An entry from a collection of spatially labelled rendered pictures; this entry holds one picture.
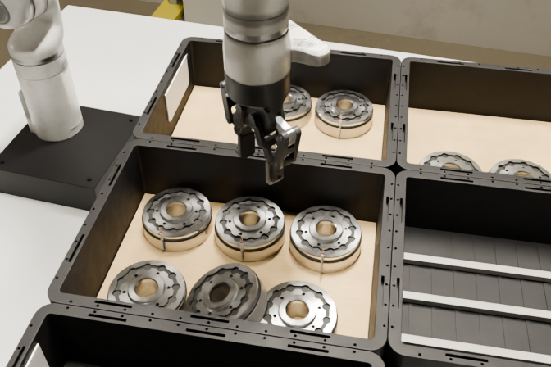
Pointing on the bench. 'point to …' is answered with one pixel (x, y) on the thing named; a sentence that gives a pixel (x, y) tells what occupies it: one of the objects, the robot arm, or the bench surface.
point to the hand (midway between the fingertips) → (260, 159)
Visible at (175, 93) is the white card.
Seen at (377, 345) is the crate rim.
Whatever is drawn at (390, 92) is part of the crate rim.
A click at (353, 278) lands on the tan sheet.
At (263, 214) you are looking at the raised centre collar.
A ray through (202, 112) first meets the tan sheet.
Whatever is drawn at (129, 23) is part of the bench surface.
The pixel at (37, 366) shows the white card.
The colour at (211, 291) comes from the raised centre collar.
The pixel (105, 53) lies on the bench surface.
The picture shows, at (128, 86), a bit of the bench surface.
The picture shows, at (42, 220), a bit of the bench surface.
